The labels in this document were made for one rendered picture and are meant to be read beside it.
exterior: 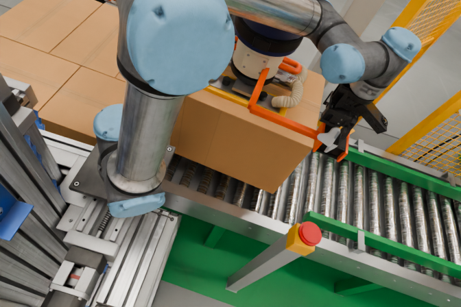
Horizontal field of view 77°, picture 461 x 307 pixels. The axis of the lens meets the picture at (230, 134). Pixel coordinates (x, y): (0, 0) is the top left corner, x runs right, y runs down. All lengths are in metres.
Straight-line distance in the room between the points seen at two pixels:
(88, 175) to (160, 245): 0.28
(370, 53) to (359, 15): 1.42
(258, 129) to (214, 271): 1.09
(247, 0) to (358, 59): 0.23
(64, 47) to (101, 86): 0.37
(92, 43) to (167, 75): 1.71
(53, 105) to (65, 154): 0.70
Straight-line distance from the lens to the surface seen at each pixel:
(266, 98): 1.07
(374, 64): 0.63
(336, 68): 0.60
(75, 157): 1.05
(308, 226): 0.93
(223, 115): 1.02
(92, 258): 0.87
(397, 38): 0.67
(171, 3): 0.30
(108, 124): 0.70
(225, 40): 0.33
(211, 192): 1.48
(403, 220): 1.86
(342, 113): 0.78
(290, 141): 1.03
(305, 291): 2.04
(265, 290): 1.95
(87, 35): 2.10
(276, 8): 0.56
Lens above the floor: 1.83
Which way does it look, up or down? 53 degrees down
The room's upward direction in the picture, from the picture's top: 21 degrees clockwise
